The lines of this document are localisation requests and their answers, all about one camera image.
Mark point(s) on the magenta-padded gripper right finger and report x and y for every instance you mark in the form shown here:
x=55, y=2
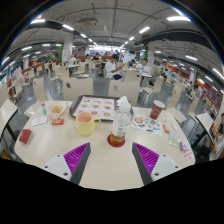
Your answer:
x=165, y=166

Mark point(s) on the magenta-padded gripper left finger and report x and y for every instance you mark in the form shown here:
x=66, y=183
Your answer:
x=58, y=166

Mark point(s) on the clear white-capped drink bottle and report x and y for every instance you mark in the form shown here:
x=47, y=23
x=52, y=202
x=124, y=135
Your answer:
x=120, y=125

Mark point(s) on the clear-sleeved leaflet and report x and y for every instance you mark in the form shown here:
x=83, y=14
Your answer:
x=175, y=140

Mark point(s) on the red folded box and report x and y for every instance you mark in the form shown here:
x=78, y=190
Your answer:
x=25, y=136

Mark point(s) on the small red sauce packet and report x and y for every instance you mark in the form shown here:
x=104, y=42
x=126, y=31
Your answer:
x=57, y=121

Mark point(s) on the colourful sticker sheet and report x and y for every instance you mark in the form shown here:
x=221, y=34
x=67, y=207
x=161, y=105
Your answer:
x=146, y=125

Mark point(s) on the white bordered card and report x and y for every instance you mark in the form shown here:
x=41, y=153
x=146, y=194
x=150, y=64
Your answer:
x=39, y=121

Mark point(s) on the pale yellow mug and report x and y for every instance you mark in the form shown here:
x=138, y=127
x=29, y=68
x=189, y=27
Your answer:
x=85, y=125

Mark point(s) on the clear bag of fried snacks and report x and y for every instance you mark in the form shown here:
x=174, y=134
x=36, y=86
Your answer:
x=57, y=110

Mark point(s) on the red paper cup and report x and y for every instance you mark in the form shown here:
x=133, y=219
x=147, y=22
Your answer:
x=156, y=110

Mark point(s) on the flat round red coaster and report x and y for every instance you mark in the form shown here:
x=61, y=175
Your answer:
x=111, y=143

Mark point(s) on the small teal-liquid bottle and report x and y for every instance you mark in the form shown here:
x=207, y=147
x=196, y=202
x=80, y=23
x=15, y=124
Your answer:
x=43, y=110

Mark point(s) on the person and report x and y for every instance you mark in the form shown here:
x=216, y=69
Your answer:
x=111, y=68
x=144, y=67
x=218, y=140

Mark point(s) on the beige neighbouring table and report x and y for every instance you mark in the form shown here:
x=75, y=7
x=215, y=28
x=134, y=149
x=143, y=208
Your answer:
x=204, y=120
x=6, y=113

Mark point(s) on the dark food tray with liner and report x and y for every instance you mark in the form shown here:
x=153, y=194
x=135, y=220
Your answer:
x=95, y=106

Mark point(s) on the crumpled white napkin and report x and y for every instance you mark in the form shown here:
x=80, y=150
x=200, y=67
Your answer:
x=122, y=100

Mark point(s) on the group of beige chairs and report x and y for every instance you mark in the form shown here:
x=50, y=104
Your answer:
x=78, y=88

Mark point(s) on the ceiling air conditioner unit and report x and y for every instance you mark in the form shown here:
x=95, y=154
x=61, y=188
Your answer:
x=88, y=22

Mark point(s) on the group of ceiling lights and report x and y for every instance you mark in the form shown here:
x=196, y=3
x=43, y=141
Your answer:
x=178, y=18

